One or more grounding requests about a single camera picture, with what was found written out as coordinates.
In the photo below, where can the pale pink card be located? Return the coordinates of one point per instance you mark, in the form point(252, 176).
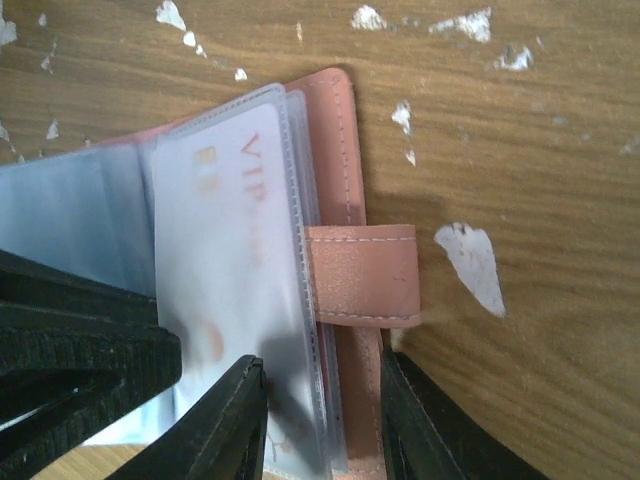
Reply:
point(230, 204)

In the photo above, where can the white debris pile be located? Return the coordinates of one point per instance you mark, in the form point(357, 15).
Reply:
point(470, 251)

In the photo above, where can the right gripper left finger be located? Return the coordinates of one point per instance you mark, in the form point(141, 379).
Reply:
point(222, 436)

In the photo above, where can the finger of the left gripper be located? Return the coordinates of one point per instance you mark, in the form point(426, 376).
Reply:
point(40, 300)
point(59, 388)

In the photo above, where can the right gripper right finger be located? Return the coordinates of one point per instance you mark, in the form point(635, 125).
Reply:
point(426, 435)

